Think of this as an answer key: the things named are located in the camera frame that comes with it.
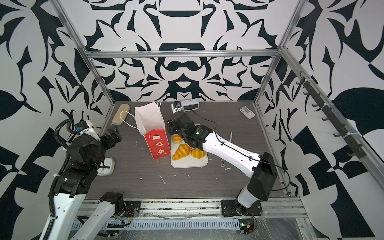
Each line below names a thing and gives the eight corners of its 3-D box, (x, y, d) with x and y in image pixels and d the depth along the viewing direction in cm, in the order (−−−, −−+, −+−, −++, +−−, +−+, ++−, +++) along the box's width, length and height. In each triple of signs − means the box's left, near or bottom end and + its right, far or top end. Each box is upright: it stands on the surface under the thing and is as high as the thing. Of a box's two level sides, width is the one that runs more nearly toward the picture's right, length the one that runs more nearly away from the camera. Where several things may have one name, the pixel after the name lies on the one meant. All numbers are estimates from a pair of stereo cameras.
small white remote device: (249, 119, 114) (250, 117, 111) (239, 110, 119) (240, 107, 117) (254, 116, 115) (255, 114, 113) (244, 108, 121) (245, 105, 119)
